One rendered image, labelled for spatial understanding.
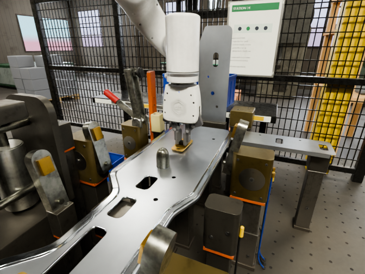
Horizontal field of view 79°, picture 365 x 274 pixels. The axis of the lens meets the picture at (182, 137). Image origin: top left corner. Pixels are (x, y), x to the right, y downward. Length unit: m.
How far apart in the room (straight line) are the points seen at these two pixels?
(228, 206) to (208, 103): 0.51
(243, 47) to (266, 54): 0.11
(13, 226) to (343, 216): 0.99
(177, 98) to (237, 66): 0.58
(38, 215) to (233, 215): 0.38
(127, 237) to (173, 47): 0.41
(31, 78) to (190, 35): 5.45
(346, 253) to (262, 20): 0.89
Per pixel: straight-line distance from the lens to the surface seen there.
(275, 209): 0.95
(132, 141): 0.70
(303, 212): 0.86
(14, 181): 0.52
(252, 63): 1.10
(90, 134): 0.56
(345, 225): 1.00
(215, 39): 0.85
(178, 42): 0.56
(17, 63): 6.19
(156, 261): 0.24
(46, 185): 0.47
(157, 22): 0.65
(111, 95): 0.73
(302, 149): 0.72
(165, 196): 0.45
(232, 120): 0.83
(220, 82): 0.85
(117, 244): 0.38
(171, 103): 0.60
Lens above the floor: 1.27
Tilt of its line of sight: 22 degrees down
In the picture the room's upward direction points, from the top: straight up
